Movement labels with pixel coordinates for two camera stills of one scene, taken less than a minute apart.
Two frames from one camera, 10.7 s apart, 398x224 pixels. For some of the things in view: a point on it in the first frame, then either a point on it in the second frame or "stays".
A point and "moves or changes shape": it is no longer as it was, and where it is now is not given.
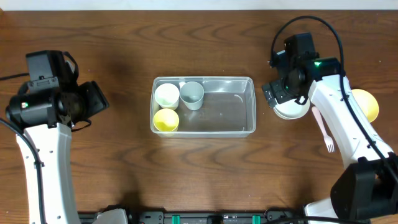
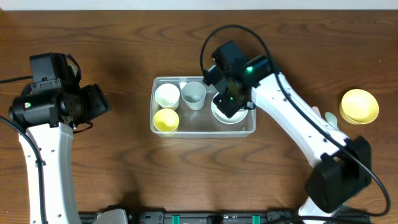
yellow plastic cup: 166,119 stays
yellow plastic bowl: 367,103 stays
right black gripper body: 274,93 → 228,106
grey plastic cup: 192,95 stays
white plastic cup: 166,96 stays
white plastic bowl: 290,109 moves or changes shape
